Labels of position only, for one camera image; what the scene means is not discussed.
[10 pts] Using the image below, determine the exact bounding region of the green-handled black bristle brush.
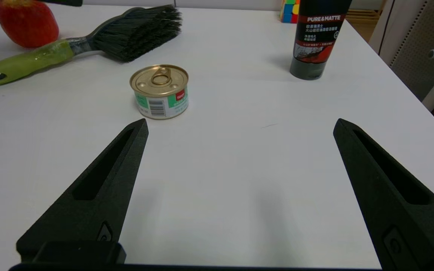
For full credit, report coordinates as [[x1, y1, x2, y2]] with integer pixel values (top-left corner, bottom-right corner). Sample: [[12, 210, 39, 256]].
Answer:
[[0, 5, 183, 85]]

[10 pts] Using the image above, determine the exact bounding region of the colourful puzzle cube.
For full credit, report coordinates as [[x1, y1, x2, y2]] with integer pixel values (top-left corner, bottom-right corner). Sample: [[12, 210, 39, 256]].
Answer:
[[280, 0, 300, 24]]

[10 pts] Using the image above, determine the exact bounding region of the white perforated panel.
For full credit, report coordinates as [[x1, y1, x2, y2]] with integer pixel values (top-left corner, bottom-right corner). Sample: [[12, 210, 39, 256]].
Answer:
[[378, 0, 434, 102]]

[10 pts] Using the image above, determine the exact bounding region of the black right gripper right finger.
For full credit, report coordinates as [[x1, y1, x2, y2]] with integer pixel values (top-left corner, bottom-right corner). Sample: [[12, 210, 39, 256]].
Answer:
[[333, 118, 434, 270]]

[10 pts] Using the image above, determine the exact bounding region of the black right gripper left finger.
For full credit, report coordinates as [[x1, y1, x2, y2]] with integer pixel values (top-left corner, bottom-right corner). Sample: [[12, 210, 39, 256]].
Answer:
[[16, 119, 149, 264]]

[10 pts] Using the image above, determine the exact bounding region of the gold-lid tin can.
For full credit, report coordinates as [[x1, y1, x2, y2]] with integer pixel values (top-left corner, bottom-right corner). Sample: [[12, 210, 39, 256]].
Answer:
[[130, 64, 189, 120]]

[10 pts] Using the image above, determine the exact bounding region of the brown cardboard box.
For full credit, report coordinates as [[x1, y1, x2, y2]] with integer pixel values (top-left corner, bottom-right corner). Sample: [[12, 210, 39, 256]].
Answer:
[[346, 9, 385, 43]]

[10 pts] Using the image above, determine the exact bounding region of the black face wash tube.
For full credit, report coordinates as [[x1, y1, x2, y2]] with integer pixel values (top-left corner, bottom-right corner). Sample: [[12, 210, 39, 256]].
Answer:
[[289, 0, 353, 81]]

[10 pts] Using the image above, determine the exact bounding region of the red apple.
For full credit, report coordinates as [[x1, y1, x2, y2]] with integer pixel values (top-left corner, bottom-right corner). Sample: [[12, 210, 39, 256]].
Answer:
[[0, 0, 60, 48]]

